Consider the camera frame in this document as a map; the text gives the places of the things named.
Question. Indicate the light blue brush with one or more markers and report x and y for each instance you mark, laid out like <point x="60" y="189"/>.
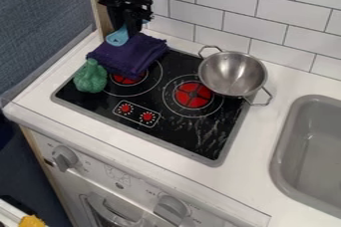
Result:
<point x="117" y="40"/>

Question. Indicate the silver pot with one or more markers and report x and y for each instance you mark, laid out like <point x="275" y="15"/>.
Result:
<point x="232" y="73"/>

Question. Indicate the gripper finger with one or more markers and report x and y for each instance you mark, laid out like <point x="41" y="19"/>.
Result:
<point x="116" y="18"/>
<point x="133" y="22"/>

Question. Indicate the green toy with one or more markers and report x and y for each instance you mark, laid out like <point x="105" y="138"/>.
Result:
<point x="91" y="77"/>

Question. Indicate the toy stove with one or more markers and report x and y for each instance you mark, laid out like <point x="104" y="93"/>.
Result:
<point x="177" y="118"/>

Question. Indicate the toy sink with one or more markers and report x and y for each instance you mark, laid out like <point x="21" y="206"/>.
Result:
<point x="311" y="154"/>

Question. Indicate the blue cloth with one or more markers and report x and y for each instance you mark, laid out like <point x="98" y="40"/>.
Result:
<point x="128" y="55"/>

